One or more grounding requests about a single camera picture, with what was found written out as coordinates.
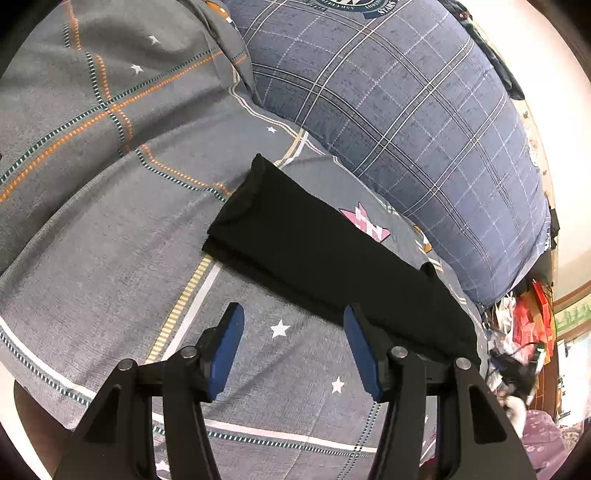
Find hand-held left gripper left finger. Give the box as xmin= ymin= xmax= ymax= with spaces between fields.
xmin=53 ymin=302 xmax=245 ymax=480

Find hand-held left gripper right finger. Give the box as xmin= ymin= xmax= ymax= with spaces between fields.
xmin=343 ymin=302 xmax=539 ymax=480

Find black pants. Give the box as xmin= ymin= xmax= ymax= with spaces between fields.
xmin=202 ymin=153 xmax=482 ymax=367

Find grey star-print bed sheet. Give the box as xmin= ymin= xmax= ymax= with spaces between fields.
xmin=0 ymin=78 xmax=490 ymax=480

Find white cloth pile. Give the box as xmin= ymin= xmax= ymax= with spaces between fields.
xmin=484 ymin=293 xmax=519 ymax=344

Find black bag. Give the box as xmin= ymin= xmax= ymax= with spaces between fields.
xmin=488 ymin=350 xmax=546 ymax=400

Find red plastic bags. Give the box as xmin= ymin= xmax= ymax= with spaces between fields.
xmin=512 ymin=279 xmax=556 ymax=358

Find purple patterned cloth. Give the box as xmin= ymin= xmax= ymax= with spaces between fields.
xmin=517 ymin=408 xmax=579 ymax=480

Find blue plaid pillow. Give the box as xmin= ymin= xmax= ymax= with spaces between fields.
xmin=222 ymin=0 xmax=552 ymax=308

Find grey checked pillow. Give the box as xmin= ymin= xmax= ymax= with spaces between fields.
xmin=0 ymin=0 xmax=254 ymax=273

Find wooden door frame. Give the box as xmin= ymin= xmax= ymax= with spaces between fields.
xmin=553 ymin=282 xmax=591 ymax=324

